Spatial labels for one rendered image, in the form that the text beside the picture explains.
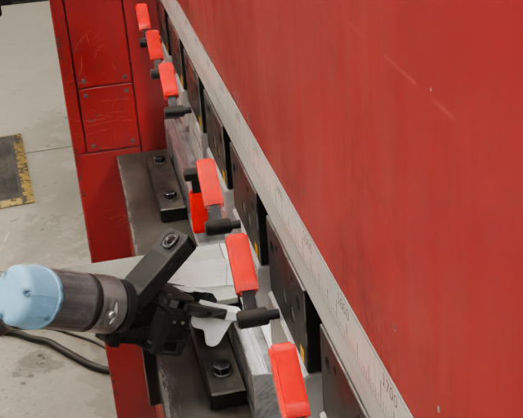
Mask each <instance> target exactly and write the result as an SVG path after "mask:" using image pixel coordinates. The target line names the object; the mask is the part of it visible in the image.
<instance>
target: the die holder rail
mask: <svg viewBox="0 0 523 418"><path fill-rule="evenodd" d="M164 127H165V134H166V142H167V150H168V154H169V156H170V158H171V162H172V164H173V167H174V171H175V174H176V177H177V179H178V184H179V186H180V189H181V192H182V194H183V199H184V201H185V204H186V207H187V215H188V219H189V222H190V226H191V228H192V221H191V213H190V205H189V198H188V192H190V190H192V185H191V181H190V182H186V181H184V178H183V169H184V168H194V167H196V162H197V160H196V158H195V156H194V154H193V149H192V144H191V139H190V133H189V132H187V133H186V132H185V130H184V128H183V125H182V122H181V120H180V118H179V119H165V120H164ZM192 230H193V228H192ZM193 235H194V238H195V241H196V243H197V246H198V247H199V246H205V245H215V244H219V245H220V244H222V243H225V244H226V242H225V238H226V235H225V234H222V235H217V236H206V234H205V232H203V233H198V234H195V232H193Z"/></svg>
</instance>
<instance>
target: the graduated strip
mask: <svg viewBox="0 0 523 418"><path fill-rule="evenodd" d="M167 1H168V3H169V6H170V7H171V9H172V10H173V12H174V15H175V16H176V18H177V20H178V23H179V25H180V26H181V27H182V29H183V32H184V34H185V36H186V37H187V39H188V41H189V43H190V45H191V47H192V48H193V51H194V53H195V55H196V57H197V58H198V60H199V62H200V64H201V66H202V68H203V70H204V72H205V73H206V75H207V77H208V79H209V81H210V83H211V85H212V87H213V88H214V90H215V92H216V94H217V96H218V98H219V100H220V102H221V103H222V106H223V108H224V109H225V111H226V113H227V116H228V118H229V119H230V120H231V122H232V125H233V127H234V129H235V130H236V132H237V134H238V136H239V138H240V140H241V141H242V144H243V146H244V148H245V149H246V151H247V153H248V155H249V157H250V159H251V160H252V163H253V165H254V166H255V168H256V170H257V172H258V174H259V176H260V178H261V180H262V181H263V183H264V185H265V187H266V189H267V191H268V193H269V195H270V197H271V199H272V201H273V202H274V204H275V206H276V209H277V210H278V212H279V213H280V215H281V218H282V220H283V221H284V223H285V225H286V228H287V229H288V231H289V232H290V234H291V237H292V239H293V241H294V242H295V244H296V246H297V248H298V250H299V252H300V253H301V256H302V258H303V260H304V261H305V263H306V265H307V267H308V269H309V271H310V273H311V274H312V276H313V278H314V280H315V282H316V284H317V286H318V288H319V290H320V292H321V293H322V295H323V297H324V299H325V302H326V303H327V305H328V306H329V308H330V311H331V313H332V314H333V316H334V318H335V321H336V322H337V324H338V325H339V327H340V330H341V332H342V333H343V335H344V337H345V339H346V341H347V343H348V344H349V347H350V349H351V351H352V353H353V354H354V356H355V358H356V360H357V362H358V364H359V366H360V368H361V369H362V371H363V373H364V375H365V377H366V379H367V381H368V383H369V384H370V386H371V388H372V390H373V392H374V394H375V396H376V398H377V400H378V401H379V404H380V405H381V407H382V409H383V411H384V414H385V415H386V416H387V418H410V416H409V414H408V413H407V411H406V409H405V408H404V406H403V403H402V402H401V401H400V399H399V397H398V394H397V393H396V391H395V390H394V388H393V386H392V384H391V382H390V380H389V379H388V377H387V375H386V374H385V372H384V370H383V368H382V367H381V365H380V363H379V361H378V359H377V357H376V356H375V354H374V352H373V350H372V348H371V347H370V345H369V343H368V341H367V340H366V338H365V336H364V335H363V333H362V331H361V329H360V327H359V325H358V324H357V322H356V321H355V319H354V316H353V314H352V313H351V312H350V310H349V307H348V306H347V304H346V302H345V301H344V299H343V297H342V295H341V293H340V292H339V290H338V288H337V287H336V285H335V282H334V281H333V280H332V278H331V276H330V274H329V272H328V270H327V269H326V267H325V265H324V263H323V261H322V260H321V258H320V256H319V254H318V253H317V251H316V249H315V247H314V246H313V244H312V242H311V240H310V238H309V236H308V235H307V234H306V232H305V229H304V227H303V226H302V224H301V222H300V221H299V219H298V217H297V215H296V214H295V212H294V210H293V208H292V206H291V204H290V203H289V201H288V200H287V198H286V195H285V193H284V192H283V191H282V189H281V187H280V185H279V183H278V181H277V180H276V178H275V176H274V174H273V173H272V171H271V169H270V167H269V166H268V164H267V162H266V160H265V159H264V157H263V155H262V153H261V151H260V149H259V148H258V147H257V144H256V142H255V140H254V139H253V137H252V135H251V134H250V132H249V130H248V128H247V126H246V125H245V123H244V121H243V119H242V117H241V115H240V114H239V113H238V111H237V108H236V106H235V105H234V103H233V102H232V100H231V98H230V96H229V94H228V93H227V91H226V89H225V87H224V86H223V84H222V82H221V80H220V79H219V77H218V74H217V73H216V71H215V70H214V68H213V66H212V64H211V62H210V60H209V59H208V57H207V55H206V53H205V52H204V50H203V48H202V47H201V45H200V43H199V41H198V39H197V37H196V36H195V34H194V33H193V30H192V28H191V27H190V26H189V24H188V21H187V19H186V18H185V16H184V14H183V13H182V11H181V9H180V7H179V5H178V4H177V2H176V0H167Z"/></svg>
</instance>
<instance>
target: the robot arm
mask: <svg viewBox="0 0 523 418"><path fill-rule="evenodd" d="M195 250H196V245H195V243H194V242H193V240H192V239H191V238H190V237H189V235H187V234H185V233H184V232H182V231H180V230H178V229H176V228H174V227H170V228H169V229H168V230H166V232H165V233H164V234H163V235H162V236H161V237H160V238H159V239H158V241H157V242H156V243H155V244H154V245H153V246H152V247H151V249H150V250H149V251H148V252H147V253H146V254H145V256H144V257H143V258H142V259H141V260H140V261H139V263H138V264H137V265H136V266H135V267H134V268H133V269H132V270H131V271H130V272H129V273H128V274H127V276H126V277H125V278H124V279H118V278H117V277H114V276H111V275H99V274H93V273H86V272H80V271H73V270H61V269H55V268H48V267H46V266H44V265H14V266H12V267H10V268H9V269H8V270H7V271H0V337H1V336H2V335H4V334H5V333H8V332H10V331H12V330H28V329H29V330H33V329H46V330H60V331H71V332H83V333H95V336H96V337H97V338H98V339H99V340H102V341H104V342H105V343H106V344H107V345H108V346H109V347H111V348H118V347H119V345H120V343H127V344H136V345H137V346H139V347H140V348H142V349H145V350H147V351H148V352H150V353H152V354H155V355H169V356H182V353H183V349H184V346H185V343H187V341H188V337H189V334H190V332H191V329H190V328H188V324H189V321H190V319H191V324H192V325H193V326H194V327H195V328H199V329H202V330H203V331H204V336H205V343H206V344H207V345H208V346H210V347H214V346H216V345H218V344H219V342H220V341H221V339H222V337H223V335H224V333H225V332H226V331H227V329H228V327H229V325H230V324H231V322H233V321H234V320H237V318H236V313H237V311H240V309H239V308H238V307H236V306H229V305H226V304H215V303H216V302H217V301H218V300H217V299H216V298H215V296H214V295H213V293H212V292H208V291H205V290H201V289H196V288H192V287H188V286H184V285H181V284H172V283H167V282H168V281H169V280H170V279H171V277H172V276H173V275H174V274H175V273H176V271H177V270H178V269H179V268H180V267H181V265H182V264H183V263H184V262H185V261H186V260H187V258H188V257H189V256H190V255H191V254H192V253H193V252H194V251H195ZM191 316H192V317H191ZM144 341H146V342H145V345H144ZM146 346H147V347H146ZM162 351H175V352H162Z"/></svg>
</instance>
